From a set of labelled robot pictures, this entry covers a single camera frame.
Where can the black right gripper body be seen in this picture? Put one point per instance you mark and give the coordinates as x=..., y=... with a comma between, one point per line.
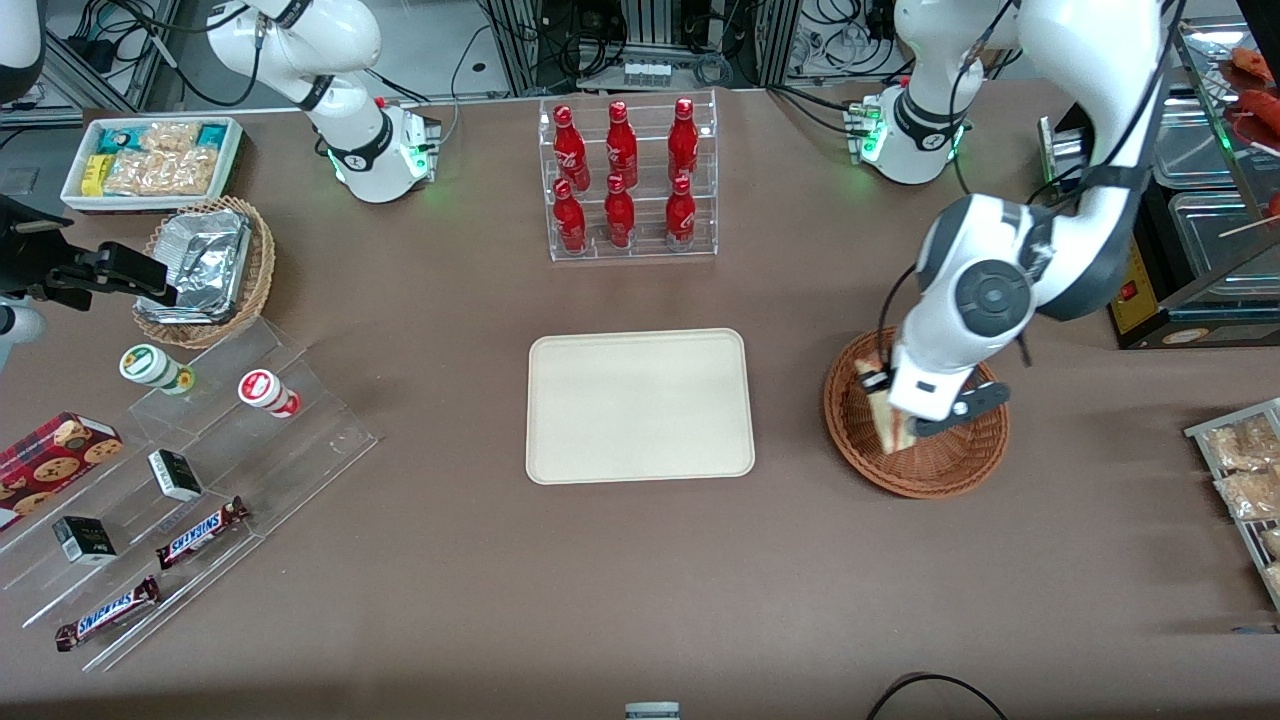
x=38, y=262

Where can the triangular sandwich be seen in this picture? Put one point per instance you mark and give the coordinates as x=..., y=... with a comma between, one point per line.
x=885, y=415

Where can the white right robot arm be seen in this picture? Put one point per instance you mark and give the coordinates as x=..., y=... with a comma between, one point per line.
x=350, y=40

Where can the brown round wicker basket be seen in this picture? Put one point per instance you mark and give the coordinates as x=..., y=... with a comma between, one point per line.
x=940, y=470

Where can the light tan wicker basket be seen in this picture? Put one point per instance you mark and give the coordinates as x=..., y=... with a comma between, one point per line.
x=255, y=285

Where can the tray of packaged snacks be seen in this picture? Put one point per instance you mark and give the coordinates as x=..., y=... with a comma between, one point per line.
x=1205, y=432

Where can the cream rectangular serving tray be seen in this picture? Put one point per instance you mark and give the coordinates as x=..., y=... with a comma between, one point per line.
x=640, y=405

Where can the aluminium foil container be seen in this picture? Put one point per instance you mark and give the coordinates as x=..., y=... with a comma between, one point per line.
x=205, y=260

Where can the green lid yogurt cup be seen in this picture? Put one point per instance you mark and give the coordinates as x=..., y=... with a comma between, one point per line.
x=148, y=365

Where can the yellow snack packet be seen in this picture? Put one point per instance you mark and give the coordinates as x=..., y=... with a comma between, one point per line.
x=95, y=175

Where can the large clear cracker bag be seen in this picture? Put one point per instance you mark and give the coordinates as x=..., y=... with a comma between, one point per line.
x=165, y=172

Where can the teal snack packet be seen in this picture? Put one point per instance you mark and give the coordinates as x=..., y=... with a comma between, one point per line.
x=212, y=135
x=115, y=140

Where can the small clear cracker bag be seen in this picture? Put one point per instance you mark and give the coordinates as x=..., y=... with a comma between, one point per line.
x=170, y=135

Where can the white rectangular snack bin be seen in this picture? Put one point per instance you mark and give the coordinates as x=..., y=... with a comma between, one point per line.
x=232, y=165

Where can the black food warmer cabinet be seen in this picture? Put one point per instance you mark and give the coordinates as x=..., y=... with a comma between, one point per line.
x=1125, y=330

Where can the red lid yogurt cup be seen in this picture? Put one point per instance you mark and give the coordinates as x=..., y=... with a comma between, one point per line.
x=262, y=388

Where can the small black carton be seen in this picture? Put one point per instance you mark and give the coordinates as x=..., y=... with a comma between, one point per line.
x=175, y=475
x=85, y=540

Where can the red plaid cookie box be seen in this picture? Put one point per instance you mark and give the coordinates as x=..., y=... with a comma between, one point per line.
x=50, y=465

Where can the black power adapter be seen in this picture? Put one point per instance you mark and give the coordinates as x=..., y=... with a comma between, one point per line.
x=100, y=48

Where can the clear acrylic stepped shelf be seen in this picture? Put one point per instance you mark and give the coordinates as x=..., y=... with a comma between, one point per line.
x=280, y=450

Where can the red cola bottle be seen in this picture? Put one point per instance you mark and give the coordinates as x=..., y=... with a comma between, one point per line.
x=570, y=150
x=683, y=140
x=621, y=145
x=680, y=215
x=619, y=215
x=570, y=220

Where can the clear acrylic bottle rack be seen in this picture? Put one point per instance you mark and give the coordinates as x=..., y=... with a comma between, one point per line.
x=650, y=250

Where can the bagged fried snack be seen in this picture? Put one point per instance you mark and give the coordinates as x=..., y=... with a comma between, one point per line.
x=1250, y=495
x=1274, y=578
x=1240, y=445
x=1273, y=542

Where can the snickers chocolate bar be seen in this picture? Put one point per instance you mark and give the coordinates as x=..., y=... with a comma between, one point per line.
x=107, y=612
x=200, y=532

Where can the stainless steel pan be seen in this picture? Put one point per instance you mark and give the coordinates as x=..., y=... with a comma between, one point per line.
x=1195, y=150
x=1210, y=225

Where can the wooden skewer stick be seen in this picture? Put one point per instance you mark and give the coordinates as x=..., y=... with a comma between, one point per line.
x=1250, y=226

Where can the white terminal block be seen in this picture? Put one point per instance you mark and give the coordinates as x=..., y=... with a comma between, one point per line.
x=647, y=75

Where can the small grey device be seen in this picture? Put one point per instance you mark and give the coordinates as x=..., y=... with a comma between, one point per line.
x=652, y=712

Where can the red sausage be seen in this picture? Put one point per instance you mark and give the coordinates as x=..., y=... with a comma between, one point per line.
x=1255, y=65
x=1262, y=105

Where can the aluminium frame rail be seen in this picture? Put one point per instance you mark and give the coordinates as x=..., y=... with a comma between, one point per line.
x=150, y=50

